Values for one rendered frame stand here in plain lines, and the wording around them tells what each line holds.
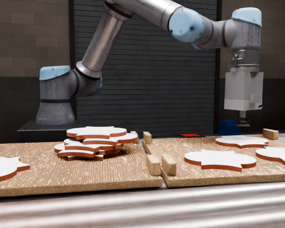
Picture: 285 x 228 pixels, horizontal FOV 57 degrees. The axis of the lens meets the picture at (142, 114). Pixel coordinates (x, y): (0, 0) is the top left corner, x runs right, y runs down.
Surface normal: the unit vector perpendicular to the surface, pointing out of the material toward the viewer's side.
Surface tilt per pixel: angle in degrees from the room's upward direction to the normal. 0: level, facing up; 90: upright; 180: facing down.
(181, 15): 90
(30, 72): 90
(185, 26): 89
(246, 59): 90
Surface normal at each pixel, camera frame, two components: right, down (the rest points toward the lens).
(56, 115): 0.32, -0.19
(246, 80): 0.55, 0.09
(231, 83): -0.83, 0.06
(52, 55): 0.25, 0.11
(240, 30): -0.62, 0.09
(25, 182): 0.00, -0.99
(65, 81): 0.79, 0.09
